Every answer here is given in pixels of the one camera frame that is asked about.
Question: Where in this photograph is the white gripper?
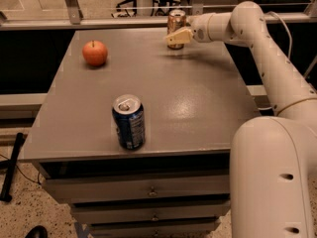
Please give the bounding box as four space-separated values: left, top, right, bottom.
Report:
164 14 211 46

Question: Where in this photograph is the orange soda can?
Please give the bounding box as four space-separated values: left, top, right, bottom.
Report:
167 9 186 50

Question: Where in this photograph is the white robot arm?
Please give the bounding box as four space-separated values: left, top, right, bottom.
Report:
165 1 317 238

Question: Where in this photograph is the blue pepsi can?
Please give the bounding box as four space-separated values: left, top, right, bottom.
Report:
112 94 146 150

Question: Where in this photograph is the red apple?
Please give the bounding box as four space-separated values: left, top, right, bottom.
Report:
82 41 108 66

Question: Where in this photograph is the grey metal railing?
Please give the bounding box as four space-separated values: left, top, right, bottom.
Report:
0 0 316 31

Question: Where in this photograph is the grey drawer cabinet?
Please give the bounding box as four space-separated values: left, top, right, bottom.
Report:
21 28 258 238

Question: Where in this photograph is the top grey drawer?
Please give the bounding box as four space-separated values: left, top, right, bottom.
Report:
44 174 230 203

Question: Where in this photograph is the grey drawer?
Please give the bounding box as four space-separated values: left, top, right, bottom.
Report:
44 174 230 203
71 200 230 224
89 217 219 238

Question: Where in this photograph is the middle grey drawer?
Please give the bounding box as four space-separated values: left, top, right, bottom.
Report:
71 200 230 224

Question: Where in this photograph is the bottom grey drawer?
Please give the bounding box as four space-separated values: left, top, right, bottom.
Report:
89 217 219 238

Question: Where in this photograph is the black metal bar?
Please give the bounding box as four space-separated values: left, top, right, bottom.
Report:
0 133 25 202

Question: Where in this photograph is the black shoe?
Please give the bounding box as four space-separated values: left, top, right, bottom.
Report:
25 225 48 238

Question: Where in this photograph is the white cable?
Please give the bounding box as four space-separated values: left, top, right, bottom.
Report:
266 11 294 60

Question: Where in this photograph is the black floor cable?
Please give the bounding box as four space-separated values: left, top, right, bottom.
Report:
0 153 43 185

